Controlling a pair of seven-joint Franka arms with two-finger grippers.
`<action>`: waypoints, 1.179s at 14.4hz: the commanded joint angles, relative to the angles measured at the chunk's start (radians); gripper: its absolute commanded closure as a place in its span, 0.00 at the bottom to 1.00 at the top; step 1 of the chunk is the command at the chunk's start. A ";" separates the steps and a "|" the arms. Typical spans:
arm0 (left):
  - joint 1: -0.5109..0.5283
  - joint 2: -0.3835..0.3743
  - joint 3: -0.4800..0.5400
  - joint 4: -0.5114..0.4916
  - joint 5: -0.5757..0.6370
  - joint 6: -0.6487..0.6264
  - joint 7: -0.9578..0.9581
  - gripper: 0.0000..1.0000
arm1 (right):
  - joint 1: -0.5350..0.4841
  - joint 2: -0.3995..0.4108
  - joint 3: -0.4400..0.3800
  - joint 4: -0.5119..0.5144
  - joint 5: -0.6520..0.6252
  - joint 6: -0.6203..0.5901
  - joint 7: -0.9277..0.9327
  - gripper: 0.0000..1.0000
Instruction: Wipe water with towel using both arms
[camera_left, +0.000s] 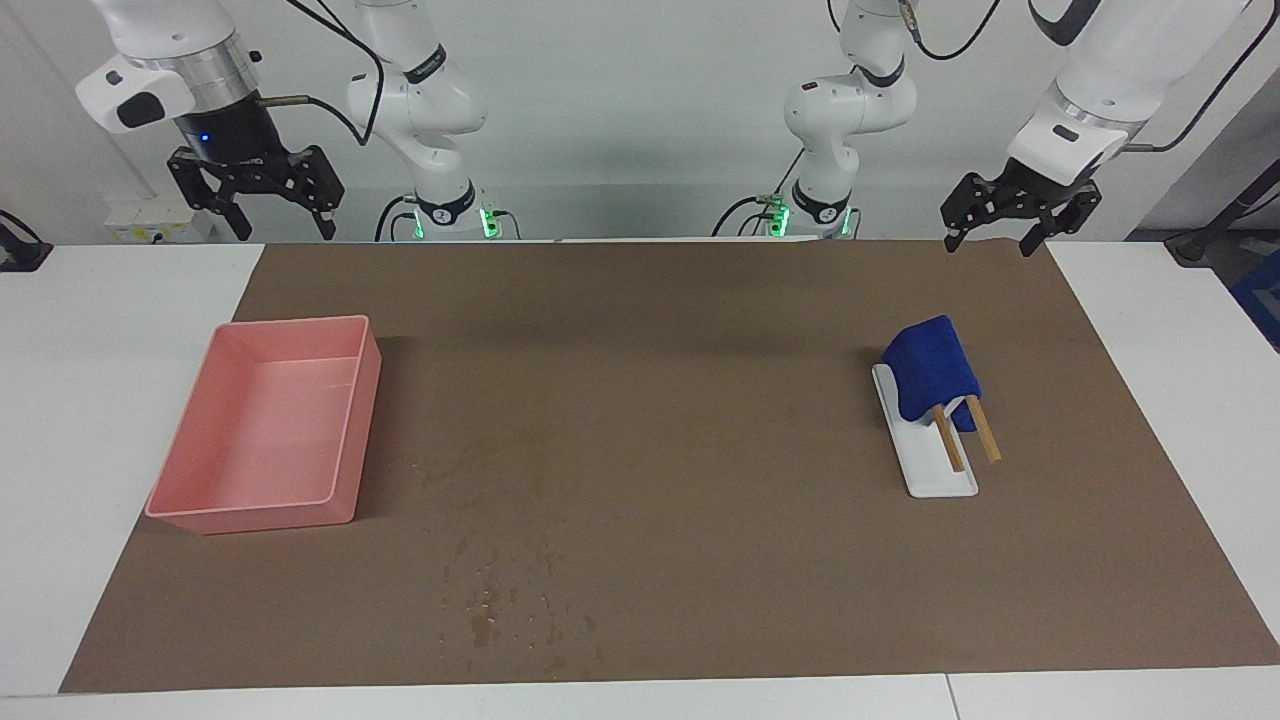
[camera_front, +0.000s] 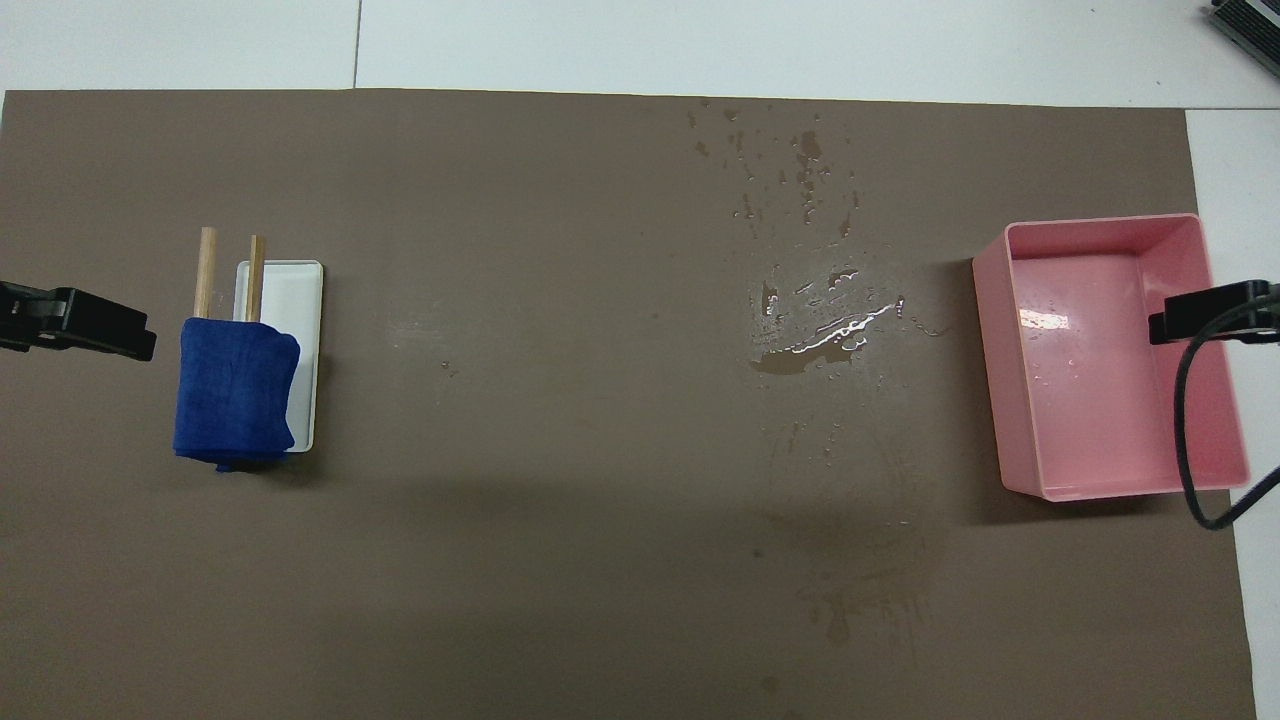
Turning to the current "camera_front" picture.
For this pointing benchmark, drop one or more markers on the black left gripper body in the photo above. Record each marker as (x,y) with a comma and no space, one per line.
(12,318)

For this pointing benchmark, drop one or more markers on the blue towel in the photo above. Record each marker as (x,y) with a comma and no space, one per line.
(235,395)

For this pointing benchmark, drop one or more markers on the water puddle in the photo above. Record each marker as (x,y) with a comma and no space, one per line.
(790,362)

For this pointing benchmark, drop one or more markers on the wooden rack rod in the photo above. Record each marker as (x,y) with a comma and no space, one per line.
(256,275)
(206,270)

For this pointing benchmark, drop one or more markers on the pink plastic bin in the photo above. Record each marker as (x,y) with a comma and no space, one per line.
(1090,400)

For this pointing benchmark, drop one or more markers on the white rack with wooden bars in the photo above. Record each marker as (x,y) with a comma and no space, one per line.
(295,300)

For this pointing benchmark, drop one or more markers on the grey striped device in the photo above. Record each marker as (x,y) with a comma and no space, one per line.
(1250,20)

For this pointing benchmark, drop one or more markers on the brown table mat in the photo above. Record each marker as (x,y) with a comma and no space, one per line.
(560,500)

